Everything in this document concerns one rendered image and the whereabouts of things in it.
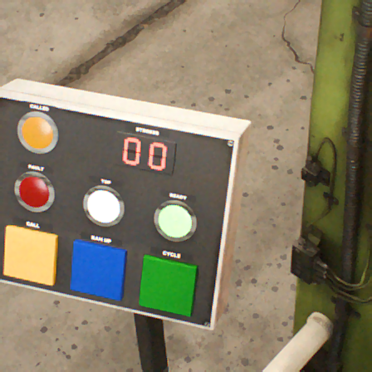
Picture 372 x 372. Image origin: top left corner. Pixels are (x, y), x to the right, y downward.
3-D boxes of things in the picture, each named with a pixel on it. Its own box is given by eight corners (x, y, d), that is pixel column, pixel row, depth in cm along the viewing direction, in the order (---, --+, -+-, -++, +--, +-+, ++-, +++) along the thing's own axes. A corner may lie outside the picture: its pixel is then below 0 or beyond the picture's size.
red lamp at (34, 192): (40, 217, 135) (35, 197, 132) (17, 200, 137) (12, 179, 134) (56, 203, 137) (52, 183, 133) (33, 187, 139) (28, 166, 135)
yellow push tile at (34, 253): (52, 286, 138) (55, 237, 136) (2, 275, 140) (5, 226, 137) (57, 281, 140) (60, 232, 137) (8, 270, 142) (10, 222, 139)
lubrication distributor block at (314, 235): (316, 303, 164) (322, 254, 154) (287, 283, 167) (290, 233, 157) (330, 289, 166) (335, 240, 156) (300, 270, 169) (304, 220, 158)
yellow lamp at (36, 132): (43, 159, 132) (38, 136, 129) (20, 142, 134) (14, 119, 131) (61, 144, 134) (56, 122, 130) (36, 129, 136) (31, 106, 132)
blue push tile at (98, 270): (120, 302, 136) (125, 252, 134) (69, 290, 138) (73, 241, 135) (125, 296, 138) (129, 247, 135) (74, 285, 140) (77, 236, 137)
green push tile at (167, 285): (190, 318, 134) (196, 268, 132) (137, 306, 136) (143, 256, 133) (194, 312, 136) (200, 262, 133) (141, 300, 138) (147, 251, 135)
